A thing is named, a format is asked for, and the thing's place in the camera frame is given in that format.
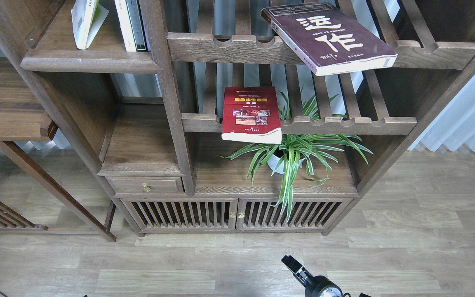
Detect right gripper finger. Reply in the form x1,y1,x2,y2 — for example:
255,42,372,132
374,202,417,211
281,255,303,274

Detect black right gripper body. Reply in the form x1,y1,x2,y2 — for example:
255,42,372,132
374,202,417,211
295,267,319,289

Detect maroon book white characters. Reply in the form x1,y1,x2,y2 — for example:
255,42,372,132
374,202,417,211
261,2,397,76

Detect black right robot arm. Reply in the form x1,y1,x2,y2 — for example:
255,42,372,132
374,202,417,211
281,255,350,297

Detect white plant pot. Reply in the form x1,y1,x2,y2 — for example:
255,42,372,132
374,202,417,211
267,150,305,174

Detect green spider plant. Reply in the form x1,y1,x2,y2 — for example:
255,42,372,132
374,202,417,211
227,106,371,219

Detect red book with photos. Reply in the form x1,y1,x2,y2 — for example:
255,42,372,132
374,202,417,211
222,86,282,144

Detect brass drawer knob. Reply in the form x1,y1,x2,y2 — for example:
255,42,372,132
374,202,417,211
143,183,151,192

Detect dark wooden bookshelf cabinet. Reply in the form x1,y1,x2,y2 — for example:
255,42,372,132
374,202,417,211
0,0,475,236

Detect white pleated curtain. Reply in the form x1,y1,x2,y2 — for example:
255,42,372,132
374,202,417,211
409,75,475,152

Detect white upright book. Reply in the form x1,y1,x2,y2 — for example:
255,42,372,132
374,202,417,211
114,0,137,52

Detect dark green upright book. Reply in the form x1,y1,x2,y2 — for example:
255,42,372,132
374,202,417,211
126,0,148,52

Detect white green leaning book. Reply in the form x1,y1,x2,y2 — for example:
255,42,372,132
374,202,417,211
71,0,109,50

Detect wooden side table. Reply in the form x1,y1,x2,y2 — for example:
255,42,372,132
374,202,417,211
0,58,116,241

